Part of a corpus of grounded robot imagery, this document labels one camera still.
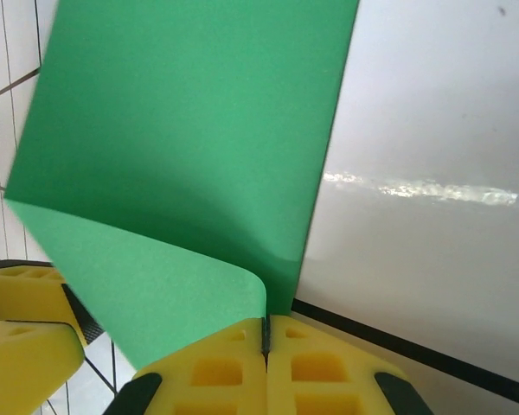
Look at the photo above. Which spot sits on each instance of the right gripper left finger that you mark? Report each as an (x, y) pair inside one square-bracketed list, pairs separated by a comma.
[(216, 372)]

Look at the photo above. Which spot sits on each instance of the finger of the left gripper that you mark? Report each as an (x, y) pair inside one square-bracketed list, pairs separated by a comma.
[(26, 294), (21, 363)]

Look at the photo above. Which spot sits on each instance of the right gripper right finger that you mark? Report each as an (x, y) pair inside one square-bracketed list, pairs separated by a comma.
[(328, 372)]

